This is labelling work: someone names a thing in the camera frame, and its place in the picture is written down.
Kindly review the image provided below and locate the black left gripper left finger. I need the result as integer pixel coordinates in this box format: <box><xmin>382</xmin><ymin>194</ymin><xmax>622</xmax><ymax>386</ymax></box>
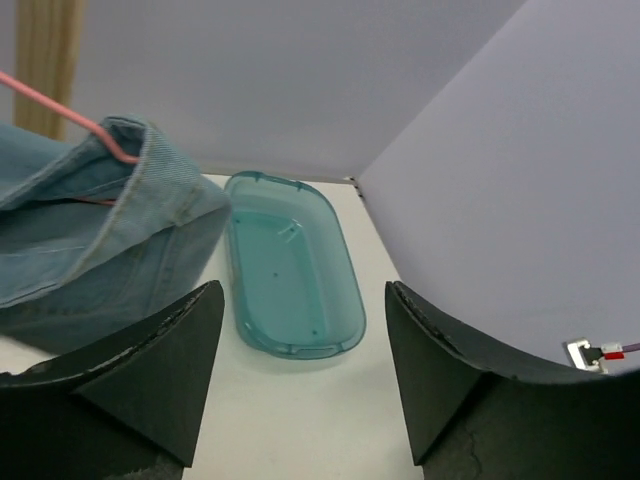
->
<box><xmin>1</xmin><ymin>281</ymin><xmax>225</xmax><ymax>479</ymax></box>

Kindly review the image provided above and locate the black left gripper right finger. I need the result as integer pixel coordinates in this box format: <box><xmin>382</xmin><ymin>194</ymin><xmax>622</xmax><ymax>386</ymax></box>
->
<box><xmin>385</xmin><ymin>281</ymin><xmax>639</xmax><ymax>479</ymax></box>

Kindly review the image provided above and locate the blue denim skirt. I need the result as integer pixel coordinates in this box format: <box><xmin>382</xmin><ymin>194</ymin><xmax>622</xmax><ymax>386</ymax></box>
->
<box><xmin>1</xmin><ymin>115</ymin><xmax>231</xmax><ymax>355</ymax></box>

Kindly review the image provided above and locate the teal plastic tray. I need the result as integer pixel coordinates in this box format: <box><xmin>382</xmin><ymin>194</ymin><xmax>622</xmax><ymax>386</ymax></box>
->
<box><xmin>225</xmin><ymin>171</ymin><xmax>366</xmax><ymax>360</ymax></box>

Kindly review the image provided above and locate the wooden clothes rack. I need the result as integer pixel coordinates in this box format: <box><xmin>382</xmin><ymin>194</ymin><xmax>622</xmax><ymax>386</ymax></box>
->
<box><xmin>13</xmin><ymin>0</ymin><xmax>87</xmax><ymax>140</ymax></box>

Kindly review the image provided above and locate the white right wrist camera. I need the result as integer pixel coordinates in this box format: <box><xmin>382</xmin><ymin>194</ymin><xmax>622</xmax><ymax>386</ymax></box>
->
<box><xmin>563</xmin><ymin>338</ymin><xmax>626</xmax><ymax>374</ymax></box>

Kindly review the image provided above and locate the pink wire hanger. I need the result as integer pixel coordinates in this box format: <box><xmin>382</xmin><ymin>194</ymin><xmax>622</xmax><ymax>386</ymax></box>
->
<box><xmin>0</xmin><ymin>69</ymin><xmax>141</xmax><ymax>207</ymax></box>

